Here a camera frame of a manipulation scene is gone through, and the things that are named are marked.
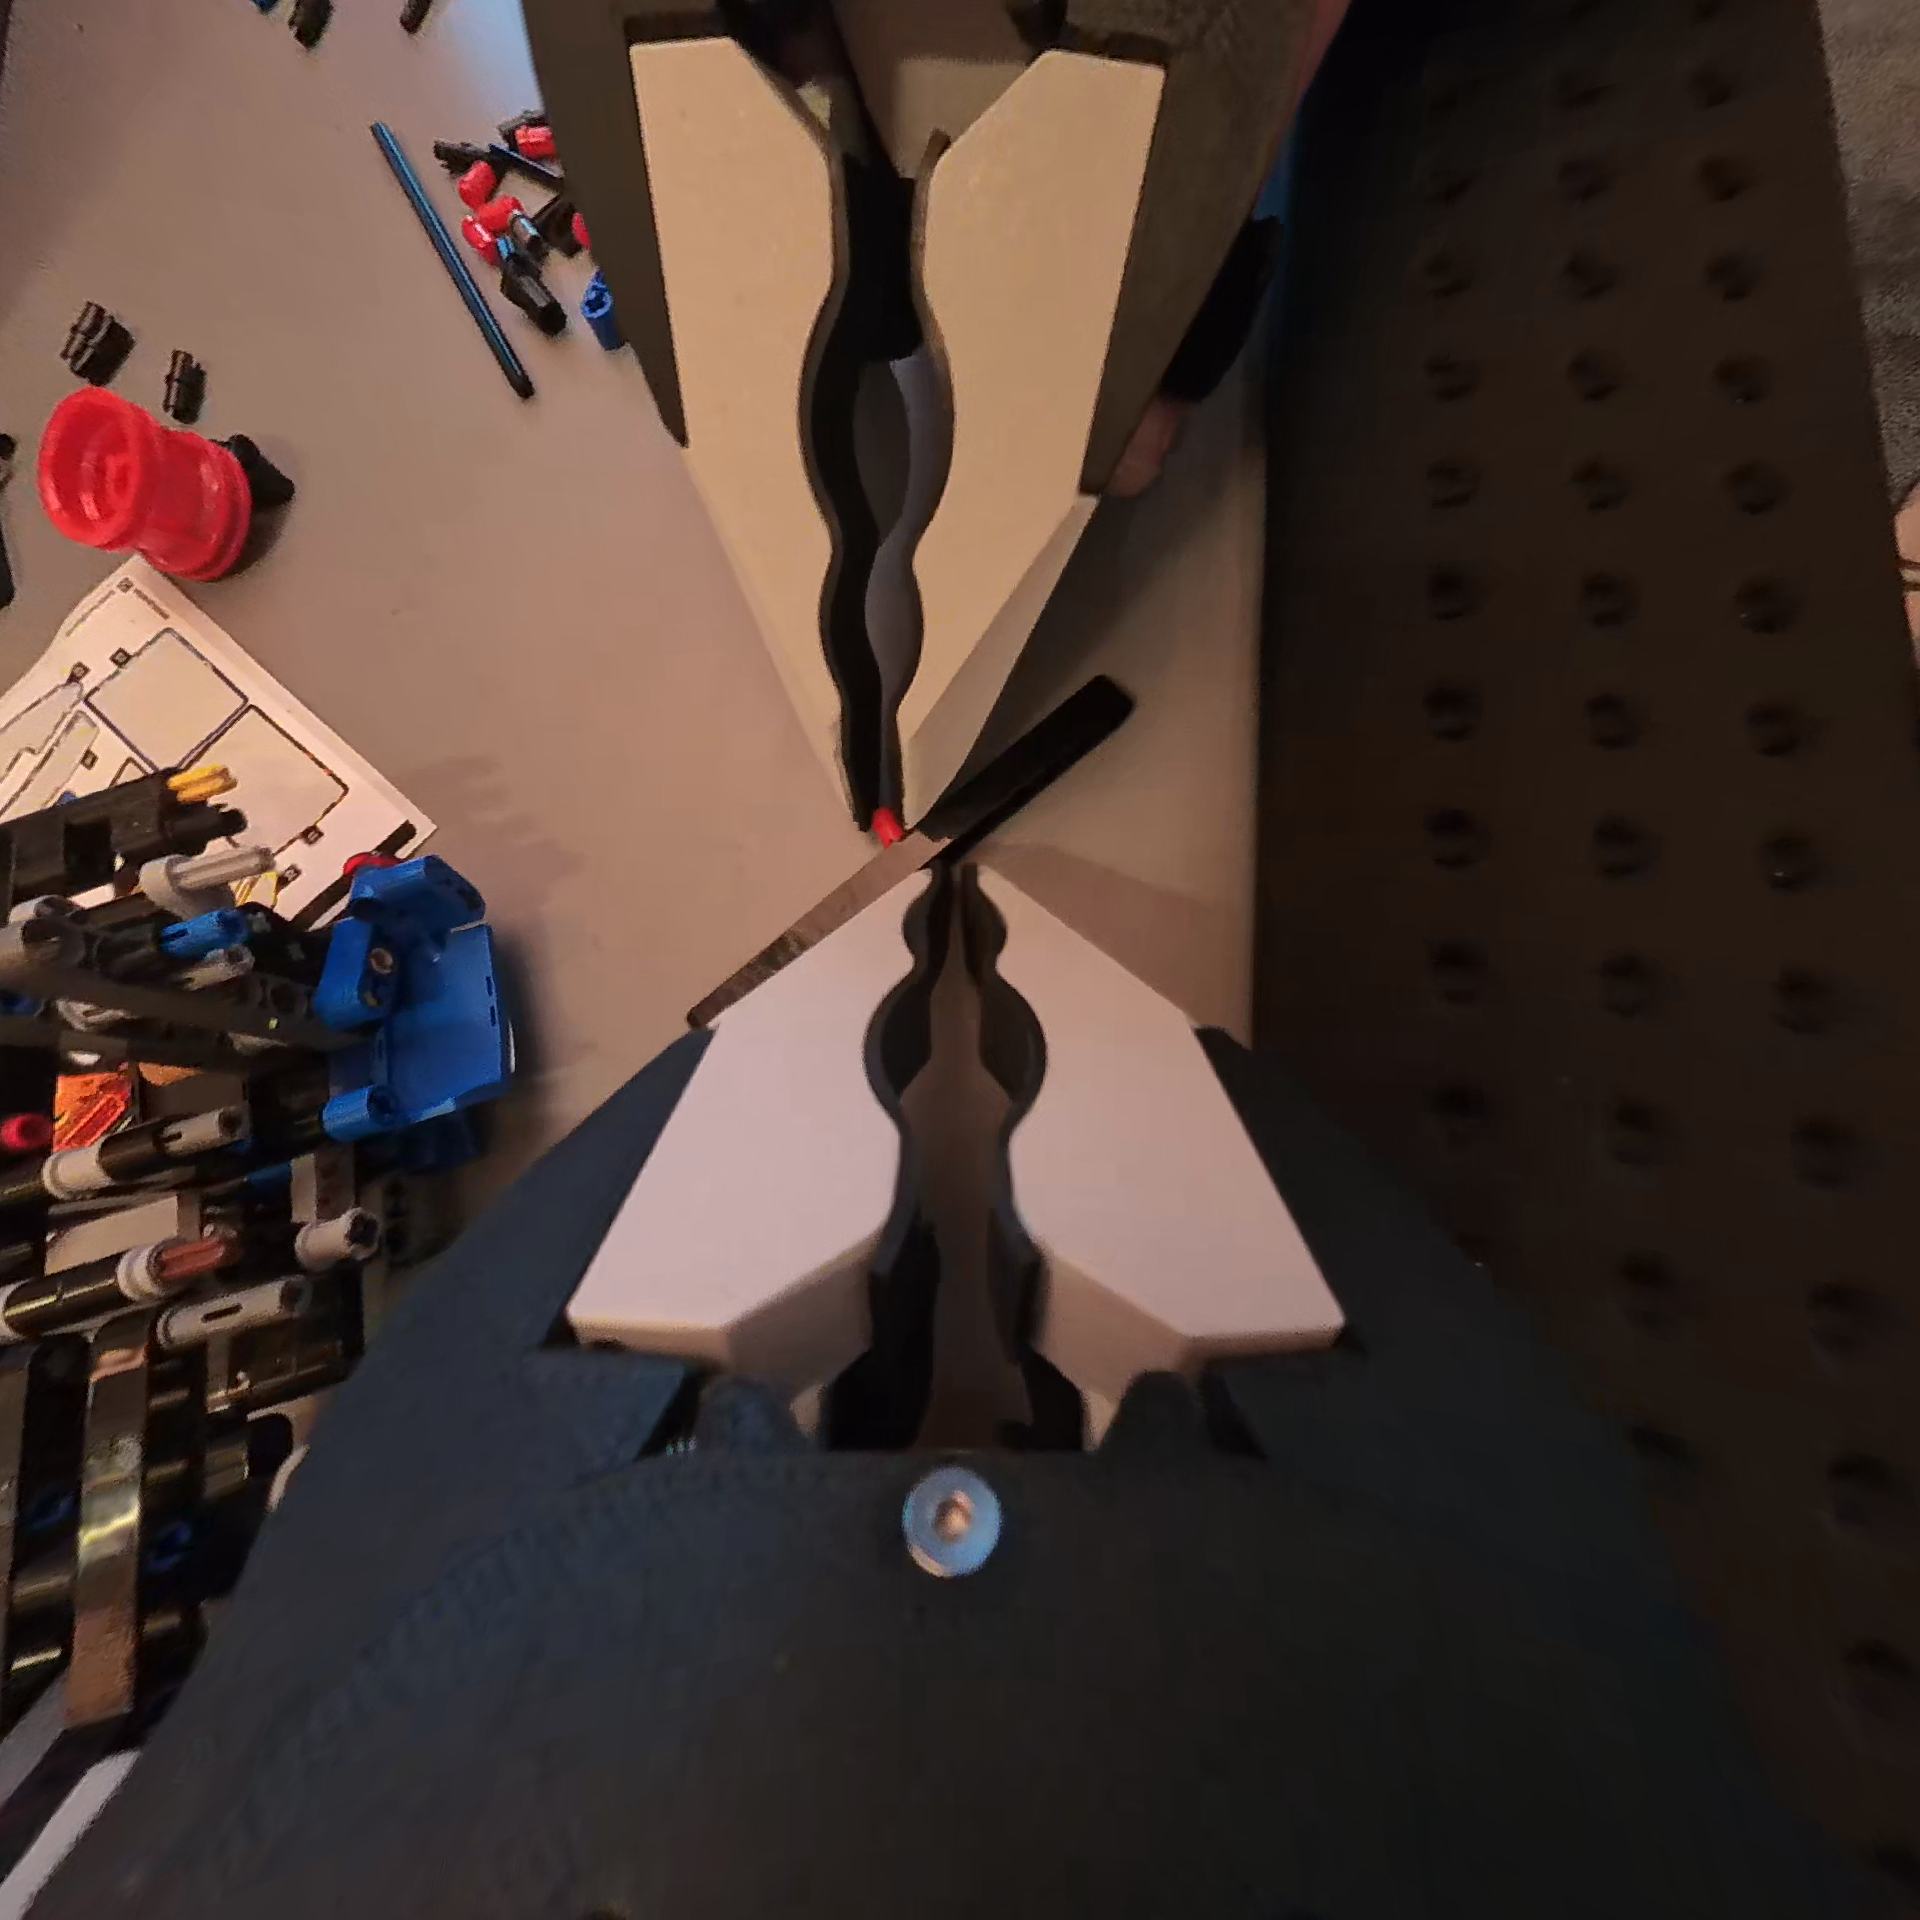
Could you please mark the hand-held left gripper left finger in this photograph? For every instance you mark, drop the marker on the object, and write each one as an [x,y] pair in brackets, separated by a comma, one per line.
[752,1185]

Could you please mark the black angled connector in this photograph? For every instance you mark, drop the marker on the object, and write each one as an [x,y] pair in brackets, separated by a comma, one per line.
[263,471]

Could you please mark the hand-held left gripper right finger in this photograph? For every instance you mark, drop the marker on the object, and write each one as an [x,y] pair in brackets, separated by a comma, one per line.
[1171,1185]

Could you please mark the printed sticker sheet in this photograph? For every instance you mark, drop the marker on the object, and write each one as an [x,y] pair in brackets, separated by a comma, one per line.
[166,691]

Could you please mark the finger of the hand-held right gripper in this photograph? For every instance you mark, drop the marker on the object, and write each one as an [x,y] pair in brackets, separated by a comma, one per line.
[736,301]
[1035,301]

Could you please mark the long black holed beam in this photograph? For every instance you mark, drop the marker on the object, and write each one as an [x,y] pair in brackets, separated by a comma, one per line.
[1051,744]

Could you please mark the black perforated board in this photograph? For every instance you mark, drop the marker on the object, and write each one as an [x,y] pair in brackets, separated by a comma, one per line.
[1574,750]

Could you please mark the grey desk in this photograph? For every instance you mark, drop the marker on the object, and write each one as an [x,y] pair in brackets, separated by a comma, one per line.
[599,629]

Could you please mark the red wheel hub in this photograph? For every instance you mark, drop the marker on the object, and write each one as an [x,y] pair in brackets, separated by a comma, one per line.
[137,487]

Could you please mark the thin dark axle rod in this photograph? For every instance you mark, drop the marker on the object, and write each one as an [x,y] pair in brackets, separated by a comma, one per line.
[450,257]

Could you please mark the blue tube connector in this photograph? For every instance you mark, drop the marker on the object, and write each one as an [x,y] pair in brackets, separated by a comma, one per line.
[599,309]

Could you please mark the person's right hand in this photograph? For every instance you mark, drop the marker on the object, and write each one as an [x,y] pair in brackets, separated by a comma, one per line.
[1147,450]

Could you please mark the partly built toy truck chassis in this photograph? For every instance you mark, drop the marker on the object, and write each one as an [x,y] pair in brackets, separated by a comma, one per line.
[420,990]

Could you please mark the black ribbed connector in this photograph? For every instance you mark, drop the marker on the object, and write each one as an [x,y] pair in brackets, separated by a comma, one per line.
[96,342]
[184,385]

